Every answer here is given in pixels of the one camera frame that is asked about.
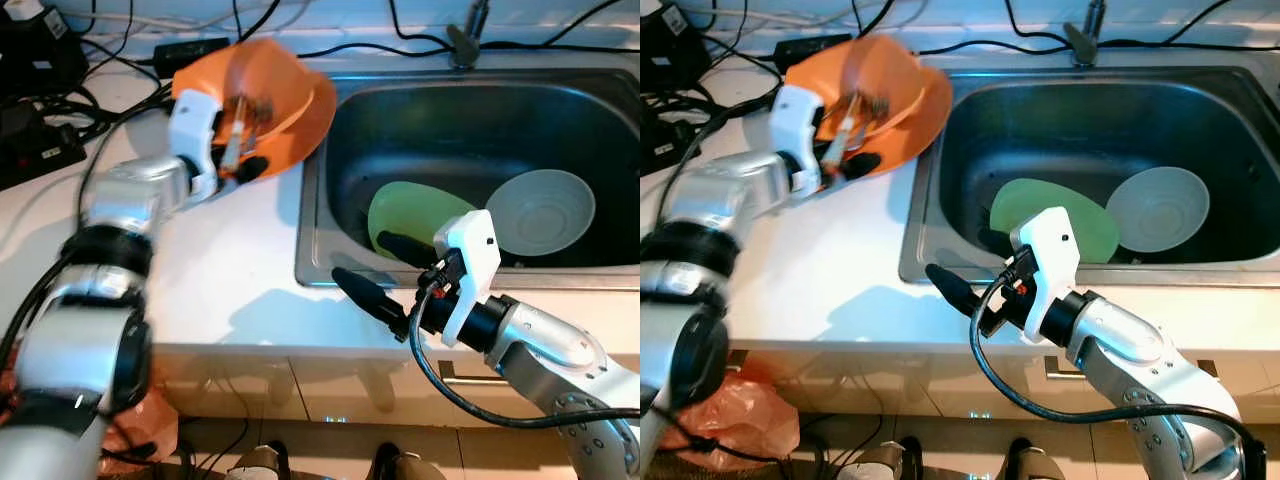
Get orange plastic bowl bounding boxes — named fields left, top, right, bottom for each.
left=785, top=33, right=926, bottom=141
left=172, top=38, right=313, bottom=141

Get green plastic plate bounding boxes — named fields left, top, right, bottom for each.
left=990, top=178, right=1119, bottom=266
left=367, top=182, right=479, bottom=263

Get white base cabinet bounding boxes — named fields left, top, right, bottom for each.
left=150, top=345, right=641, bottom=441
left=720, top=345, right=1280, bottom=426

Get black power adapter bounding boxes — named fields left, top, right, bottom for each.
left=153, top=38, right=233, bottom=76
left=775, top=35, right=851, bottom=69

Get stainless steel sink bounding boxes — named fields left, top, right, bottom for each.
left=295, top=65, right=641, bottom=291
left=898, top=62, right=1280, bottom=289

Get translucent white bowl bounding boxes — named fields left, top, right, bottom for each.
left=1105, top=165, right=1211, bottom=253
left=485, top=168, right=597, bottom=257

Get grey robot right foot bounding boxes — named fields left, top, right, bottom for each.
left=995, top=440, right=1071, bottom=480
left=370, top=443, right=446, bottom=480

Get grey robot foot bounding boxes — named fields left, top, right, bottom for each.
left=850, top=440, right=926, bottom=480
left=370, top=443, right=446, bottom=480
left=225, top=443, right=291, bottom=480
left=995, top=440, right=1071, bottom=480

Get black power strip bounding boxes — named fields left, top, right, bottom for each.
left=0, top=100, right=89, bottom=191
left=640, top=95, right=701, bottom=176

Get grey robot left foot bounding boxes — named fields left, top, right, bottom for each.
left=850, top=440, right=926, bottom=480
left=225, top=443, right=291, bottom=480

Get black charger box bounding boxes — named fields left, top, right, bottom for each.
left=0, top=0, right=89, bottom=96
left=640, top=0, right=713, bottom=93

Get dark metal faucet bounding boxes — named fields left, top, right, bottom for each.
left=447, top=0, right=493, bottom=69
left=1063, top=0, right=1109, bottom=69

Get orange plastic bag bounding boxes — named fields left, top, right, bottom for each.
left=100, top=385, right=181, bottom=471
left=660, top=360, right=801, bottom=461

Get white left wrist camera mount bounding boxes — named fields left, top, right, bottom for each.
left=168, top=90, right=223, bottom=201
left=770, top=85, right=827, bottom=197

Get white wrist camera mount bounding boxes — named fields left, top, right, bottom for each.
left=168, top=90, right=223, bottom=201
left=1010, top=207, right=1083, bottom=346
left=432, top=210, right=501, bottom=348
left=770, top=85, right=827, bottom=197

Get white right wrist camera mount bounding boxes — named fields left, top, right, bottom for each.
left=432, top=210, right=501, bottom=348
left=1010, top=207, right=1083, bottom=346

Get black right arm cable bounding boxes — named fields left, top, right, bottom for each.
left=408, top=283, right=641, bottom=431
left=968, top=275, right=1251, bottom=480

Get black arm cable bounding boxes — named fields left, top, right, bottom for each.
left=655, top=108, right=741, bottom=201
left=408, top=283, right=641, bottom=431
left=968, top=275, right=1251, bottom=480
left=0, top=95, right=171, bottom=346

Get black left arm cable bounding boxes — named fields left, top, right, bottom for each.
left=655, top=108, right=741, bottom=201
left=0, top=95, right=171, bottom=346

